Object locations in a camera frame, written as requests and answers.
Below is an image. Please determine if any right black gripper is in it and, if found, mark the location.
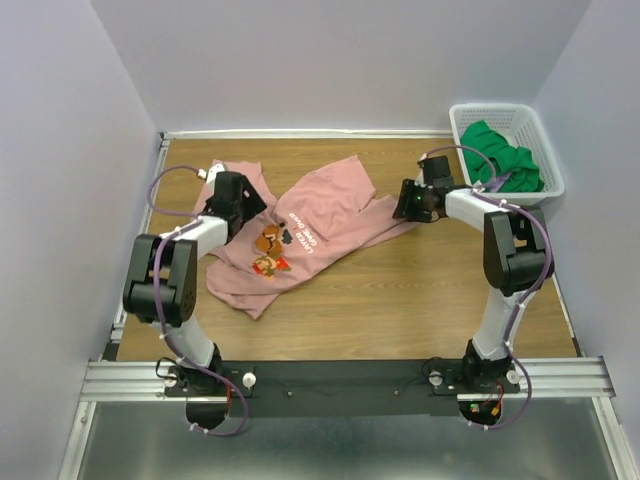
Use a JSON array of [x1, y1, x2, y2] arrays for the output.
[[390, 179, 431, 224]]

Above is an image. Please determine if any pink printed t shirt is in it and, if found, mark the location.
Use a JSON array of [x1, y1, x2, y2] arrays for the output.
[[205, 156, 414, 319]]

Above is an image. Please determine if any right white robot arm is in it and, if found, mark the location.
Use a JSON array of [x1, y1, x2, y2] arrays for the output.
[[393, 156, 554, 392]]

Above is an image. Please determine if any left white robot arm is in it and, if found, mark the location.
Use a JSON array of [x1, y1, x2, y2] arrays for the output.
[[122, 164, 266, 395]]

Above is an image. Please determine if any white back edge strip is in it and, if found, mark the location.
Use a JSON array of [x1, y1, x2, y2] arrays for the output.
[[160, 129, 453, 141]]

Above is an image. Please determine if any green t shirt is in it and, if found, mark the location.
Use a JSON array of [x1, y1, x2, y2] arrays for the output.
[[460, 120, 545, 193]]

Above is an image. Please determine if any white plastic basket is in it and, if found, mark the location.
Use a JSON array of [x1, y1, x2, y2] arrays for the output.
[[449, 102, 565, 205]]

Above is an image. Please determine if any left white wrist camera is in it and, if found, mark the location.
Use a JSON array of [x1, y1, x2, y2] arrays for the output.
[[197, 163, 227, 187]]

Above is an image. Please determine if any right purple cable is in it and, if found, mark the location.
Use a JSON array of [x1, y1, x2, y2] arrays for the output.
[[419, 144, 555, 432]]

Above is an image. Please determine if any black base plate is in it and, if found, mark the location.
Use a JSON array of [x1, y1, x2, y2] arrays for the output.
[[158, 357, 523, 430]]

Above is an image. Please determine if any aluminium left side rail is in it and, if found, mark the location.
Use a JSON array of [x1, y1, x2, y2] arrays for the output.
[[102, 139, 171, 361]]

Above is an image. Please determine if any aluminium rail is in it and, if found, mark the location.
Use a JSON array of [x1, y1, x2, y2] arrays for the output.
[[102, 139, 171, 361], [80, 357, 615, 402]]

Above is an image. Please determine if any aluminium front rail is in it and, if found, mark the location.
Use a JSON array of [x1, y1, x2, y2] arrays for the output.
[[80, 357, 615, 402]]

